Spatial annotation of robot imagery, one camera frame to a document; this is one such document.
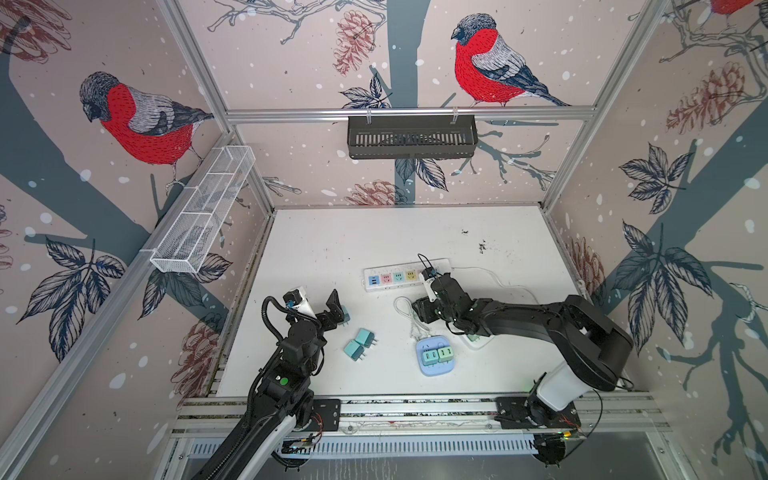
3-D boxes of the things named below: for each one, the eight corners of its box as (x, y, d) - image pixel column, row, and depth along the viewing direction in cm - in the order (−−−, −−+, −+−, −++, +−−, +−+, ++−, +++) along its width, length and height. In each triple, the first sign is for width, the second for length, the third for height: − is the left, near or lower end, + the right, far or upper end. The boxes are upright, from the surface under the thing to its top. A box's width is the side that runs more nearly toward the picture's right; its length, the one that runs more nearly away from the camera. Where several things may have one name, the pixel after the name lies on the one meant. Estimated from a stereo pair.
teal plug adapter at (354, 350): (342, 352, 86) (341, 348, 84) (350, 341, 88) (349, 337, 86) (359, 364, 84) (358, 361, 82) (366, 353, 86) (366, 349, 84)
